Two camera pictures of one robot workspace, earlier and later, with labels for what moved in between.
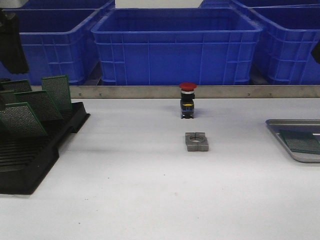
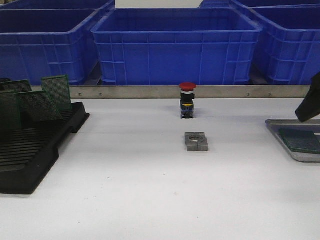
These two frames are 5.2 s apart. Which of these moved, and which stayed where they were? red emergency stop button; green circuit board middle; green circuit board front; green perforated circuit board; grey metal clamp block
Moved: green circuit board front
Stayed: green circuit board middle; grey metal clamp block; green perforated circuit board; red emergency stop button
